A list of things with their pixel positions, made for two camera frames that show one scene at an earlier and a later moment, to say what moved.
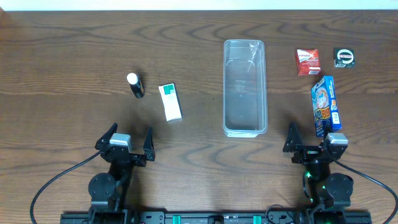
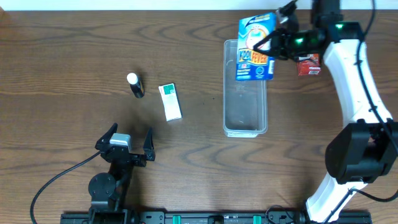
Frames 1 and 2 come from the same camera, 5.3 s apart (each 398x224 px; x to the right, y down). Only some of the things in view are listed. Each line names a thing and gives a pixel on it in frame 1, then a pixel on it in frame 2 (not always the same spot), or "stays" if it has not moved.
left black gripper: x=125 y=155 stays
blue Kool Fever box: x=325 y=106 to x=252 y=65
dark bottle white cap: x=135 y=85 stays
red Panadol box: x=308 y=61 stays
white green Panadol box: x=170 y=102 stays
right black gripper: x=311 y=151 to x=280 y=42
